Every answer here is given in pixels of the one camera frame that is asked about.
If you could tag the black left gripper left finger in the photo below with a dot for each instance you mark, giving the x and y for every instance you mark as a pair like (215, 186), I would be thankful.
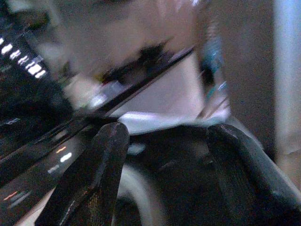
(103, 164)

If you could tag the dark garment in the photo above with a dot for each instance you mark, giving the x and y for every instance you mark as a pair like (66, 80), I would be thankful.
(183, 179)

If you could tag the teal and white bag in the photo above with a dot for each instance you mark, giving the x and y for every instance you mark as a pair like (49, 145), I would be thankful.
(212, 63)

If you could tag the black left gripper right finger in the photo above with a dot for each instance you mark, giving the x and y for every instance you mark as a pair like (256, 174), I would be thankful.
(256, 164)

